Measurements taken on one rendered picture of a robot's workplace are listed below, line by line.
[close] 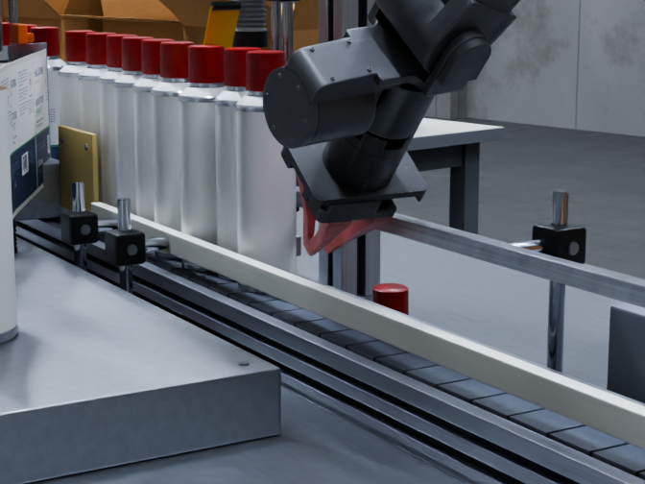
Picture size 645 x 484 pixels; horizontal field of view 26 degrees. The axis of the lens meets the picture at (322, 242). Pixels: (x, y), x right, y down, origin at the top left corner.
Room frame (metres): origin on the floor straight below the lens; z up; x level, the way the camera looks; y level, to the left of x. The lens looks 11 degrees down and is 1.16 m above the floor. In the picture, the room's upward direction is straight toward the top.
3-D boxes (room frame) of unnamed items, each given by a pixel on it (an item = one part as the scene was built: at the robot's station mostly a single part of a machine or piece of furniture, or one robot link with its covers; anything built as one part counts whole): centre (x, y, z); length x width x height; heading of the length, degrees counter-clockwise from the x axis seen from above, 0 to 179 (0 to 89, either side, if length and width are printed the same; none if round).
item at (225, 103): (1.24, 0.07, 0.98); 0.05 x 0.05 x 0.20
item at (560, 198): (0.99, -0.16, 0.91); 0.07 x 0.03 x 0.17; 121
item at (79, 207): (1.35, 0.22, 0.89); 0.06 x 0.03 x 0.12; 121
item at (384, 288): (1.27, -0.06, 0.85); 0.03 x 0.03 x 0.03
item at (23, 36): (1.53, 0.33, 1.08); 0.03 x 0.02 x 0.02; 31
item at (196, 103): (1.28, 0.11, 0.98); 0.05 x 0.05 x 0.20
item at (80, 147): (1.48, 0.26, 0.94); 0.10 x 0.01 x 0.09; 31
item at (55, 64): (1.66, 0.33, 0.98); 0.05 x 0.05 x 0.20
